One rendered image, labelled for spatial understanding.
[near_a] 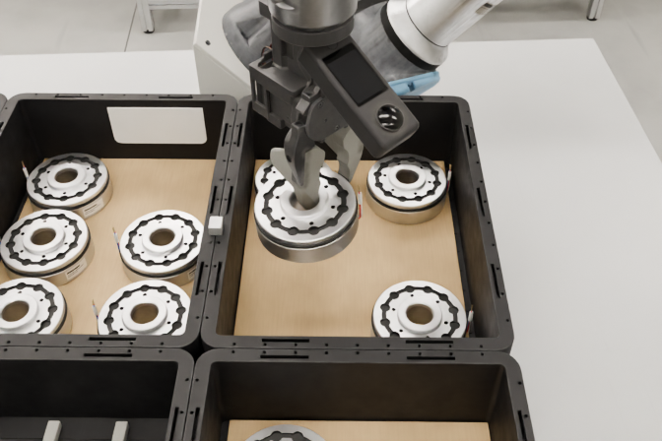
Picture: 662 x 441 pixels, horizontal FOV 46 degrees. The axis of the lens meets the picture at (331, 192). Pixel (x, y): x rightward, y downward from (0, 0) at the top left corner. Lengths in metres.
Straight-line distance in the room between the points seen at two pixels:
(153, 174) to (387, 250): 0.34
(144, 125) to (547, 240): 0.60
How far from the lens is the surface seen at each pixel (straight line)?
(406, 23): 1.07
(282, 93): 0.70
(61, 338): 0.79
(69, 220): 1.00
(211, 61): 1.13
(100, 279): 0.96
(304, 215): 0.75
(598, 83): 1.52
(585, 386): 1.04
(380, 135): 0.65
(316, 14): 0.63
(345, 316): 0.89
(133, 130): 1.07
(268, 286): 0.92
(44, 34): 3.08
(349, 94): 0.65
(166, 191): 1.05
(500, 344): 0.76
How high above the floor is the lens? 1.53
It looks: 44 degrees down
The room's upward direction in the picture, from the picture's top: straight up
